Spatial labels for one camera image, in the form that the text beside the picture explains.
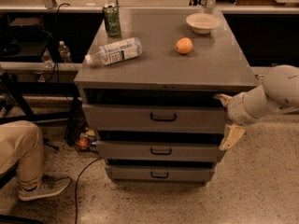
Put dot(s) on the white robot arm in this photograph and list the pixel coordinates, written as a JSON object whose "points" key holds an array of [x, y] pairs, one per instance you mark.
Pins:
{"points": [[277, 94]]}

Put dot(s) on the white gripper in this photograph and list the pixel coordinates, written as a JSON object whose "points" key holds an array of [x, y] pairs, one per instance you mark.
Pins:
{"points": [[237, 111]]}

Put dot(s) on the grey bottom drawer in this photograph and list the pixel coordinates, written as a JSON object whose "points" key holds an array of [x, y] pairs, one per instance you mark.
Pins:
{"points": [[155, 173]]}

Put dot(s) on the grey drawer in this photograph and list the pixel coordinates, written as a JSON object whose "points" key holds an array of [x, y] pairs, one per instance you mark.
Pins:
{"points": [[153, 151], [161, 119], [155, 173]]}

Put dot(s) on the green drink can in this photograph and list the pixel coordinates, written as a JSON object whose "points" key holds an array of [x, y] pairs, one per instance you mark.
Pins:
{"points": [[112, 19]]}

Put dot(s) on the grey top drawer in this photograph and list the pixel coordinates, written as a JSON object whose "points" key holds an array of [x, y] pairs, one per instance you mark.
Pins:
{"points": [[161, 119]]}

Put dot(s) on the grey metal drawer cabinet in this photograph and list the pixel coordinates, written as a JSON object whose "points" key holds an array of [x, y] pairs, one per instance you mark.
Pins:
{"points": [[161, 76]]}

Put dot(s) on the grey sneaker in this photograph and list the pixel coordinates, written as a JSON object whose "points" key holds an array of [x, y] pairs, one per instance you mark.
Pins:
{"points": [[50, 186]]}

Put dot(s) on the clear plastic water bottle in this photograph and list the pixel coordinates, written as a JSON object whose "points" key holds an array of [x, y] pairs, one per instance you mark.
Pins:
{"points": [[115, 52]]}

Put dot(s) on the small water bottle background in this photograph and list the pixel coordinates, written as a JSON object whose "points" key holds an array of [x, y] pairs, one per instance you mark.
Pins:
{"points": [[64, 52]]}

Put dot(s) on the grey middle drawer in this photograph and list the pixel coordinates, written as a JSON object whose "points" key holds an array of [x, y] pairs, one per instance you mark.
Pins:
{"points": [[153, 151]]}

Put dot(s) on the white bowl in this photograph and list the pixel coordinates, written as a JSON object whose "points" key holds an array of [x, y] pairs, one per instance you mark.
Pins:
{"points": [[202, 23]]}

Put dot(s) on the orange fruit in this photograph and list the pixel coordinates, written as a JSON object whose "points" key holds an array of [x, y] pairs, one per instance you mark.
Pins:
{"points": [[184, 46]]}

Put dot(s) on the red apple on floor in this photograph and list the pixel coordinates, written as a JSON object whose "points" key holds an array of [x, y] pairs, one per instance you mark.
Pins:
{"points": [[83, 143]]}

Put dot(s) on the person's leg khaki trousers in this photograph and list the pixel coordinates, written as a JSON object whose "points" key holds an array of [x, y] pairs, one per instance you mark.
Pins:
{"points": [[21, 142]]}

